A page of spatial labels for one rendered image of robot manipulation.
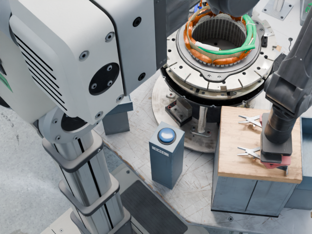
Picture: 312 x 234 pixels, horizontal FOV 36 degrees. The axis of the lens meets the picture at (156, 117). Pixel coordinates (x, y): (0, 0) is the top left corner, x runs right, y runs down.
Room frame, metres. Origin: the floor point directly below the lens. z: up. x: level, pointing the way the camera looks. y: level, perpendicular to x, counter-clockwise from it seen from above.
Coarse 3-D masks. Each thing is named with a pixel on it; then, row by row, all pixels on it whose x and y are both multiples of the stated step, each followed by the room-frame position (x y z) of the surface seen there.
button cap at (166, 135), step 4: (168, 128) 0.60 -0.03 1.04; (160, 132) 0.59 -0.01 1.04; (164, 132) 0.59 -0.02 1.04; (168, 132) 0.59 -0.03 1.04; (172, 132) 0.59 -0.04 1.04; (160, 136) 0.58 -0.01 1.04; (164, 136) 0.58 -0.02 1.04; (168, 136) 0.57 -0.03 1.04; (172, 136) 0.57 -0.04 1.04; (164, 140) 0.57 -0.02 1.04; (168, 140) 0.56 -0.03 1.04; (172, 140) 0.57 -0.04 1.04
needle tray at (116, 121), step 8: (128, 96) 0.72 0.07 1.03; (120, 104) 0.67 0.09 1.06; (128, 104) 0.67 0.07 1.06; (112, 112) 0.66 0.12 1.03; (120, 112) 0.67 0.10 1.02; (104, 120) 0.73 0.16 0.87; (112, 120) 0.74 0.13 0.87; (120, 120) 0.74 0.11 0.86; (128, 120) 0.74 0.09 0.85; (104, 128) 0.73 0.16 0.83; (112, 128) 0.73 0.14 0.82; (120, 128) 0.74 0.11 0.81; (128, 128) 0.74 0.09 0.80
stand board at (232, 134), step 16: (224, 112) 0.63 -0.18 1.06; (240, 112) 0.62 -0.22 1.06; (256, 112) 0.62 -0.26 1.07; (224, 128) 0.58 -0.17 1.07; (240, 128) 0.58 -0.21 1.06; (256, 128) 0.58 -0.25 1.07; (224, 144) 0.53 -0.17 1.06; (240, 144) 0.53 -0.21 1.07; (256, 144) 0.53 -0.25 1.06; (224, 160) 0.49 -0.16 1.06; (240, 160) 0.49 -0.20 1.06; (256, 160) 0.49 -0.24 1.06; (240, 176) 0.45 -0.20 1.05; (256, 176) 0.45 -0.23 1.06; (272, 176) 0.44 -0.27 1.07; (288, 176) 0.44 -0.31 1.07
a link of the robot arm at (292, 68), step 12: (300, 36) 0.55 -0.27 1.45; (300, 48) 0.53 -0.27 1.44; (288, 60) 0.53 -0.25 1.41; (300, 60) 0.52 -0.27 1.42; (276, 72) 0.53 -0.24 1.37; (288, 72) 0.52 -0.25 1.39; (300, 72) 0.50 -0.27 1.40; (276, 84) 0.51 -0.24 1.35; (288, 84) 0.51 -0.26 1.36; (300, 84) 0.49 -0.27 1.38; (276, 96) 0.50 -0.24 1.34; (288, 96) 0.49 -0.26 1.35; (300, 96) 0.48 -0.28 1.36; (288, 108) 0.47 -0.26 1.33
